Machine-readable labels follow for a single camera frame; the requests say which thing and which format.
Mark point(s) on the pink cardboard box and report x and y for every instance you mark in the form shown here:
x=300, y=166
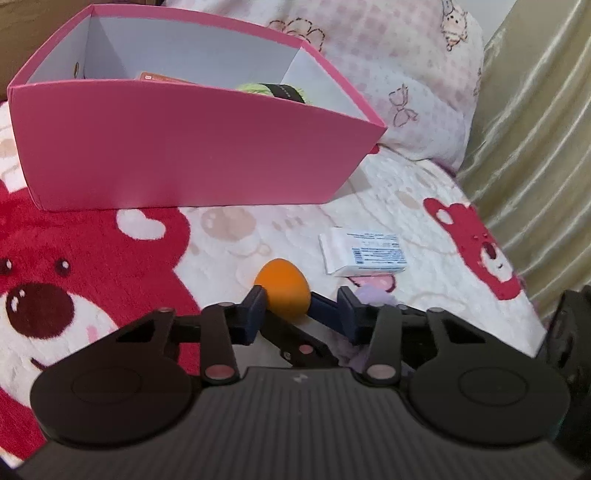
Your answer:
x=184, y=147

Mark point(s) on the brown pillow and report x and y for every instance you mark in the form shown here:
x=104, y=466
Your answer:
x=27, y=41

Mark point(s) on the green yarn ball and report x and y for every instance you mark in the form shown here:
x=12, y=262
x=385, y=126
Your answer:
x=251, y=87

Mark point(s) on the purple plush toy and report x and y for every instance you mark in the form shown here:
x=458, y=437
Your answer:
x=376, y=295

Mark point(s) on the white paper box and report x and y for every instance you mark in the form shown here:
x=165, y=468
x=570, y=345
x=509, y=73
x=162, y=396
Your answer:
x=351, y=244

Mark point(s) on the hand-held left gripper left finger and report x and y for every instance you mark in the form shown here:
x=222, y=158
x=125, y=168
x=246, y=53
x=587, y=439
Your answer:
x=254, y=318

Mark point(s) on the pink checked pillow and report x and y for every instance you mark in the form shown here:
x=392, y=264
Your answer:
x=392, y=60

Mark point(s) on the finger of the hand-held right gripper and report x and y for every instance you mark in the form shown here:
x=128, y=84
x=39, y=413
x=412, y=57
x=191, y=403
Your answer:
x=325, y=310
x=295, y=344

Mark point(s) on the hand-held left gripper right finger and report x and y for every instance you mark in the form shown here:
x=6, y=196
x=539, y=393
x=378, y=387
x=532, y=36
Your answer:
x=348, y=318

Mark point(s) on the red bear printed blanket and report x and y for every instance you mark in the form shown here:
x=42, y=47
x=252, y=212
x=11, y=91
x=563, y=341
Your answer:
x=231, y=230

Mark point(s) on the orange egg toy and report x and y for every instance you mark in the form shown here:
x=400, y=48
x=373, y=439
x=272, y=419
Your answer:
x=281, y=286

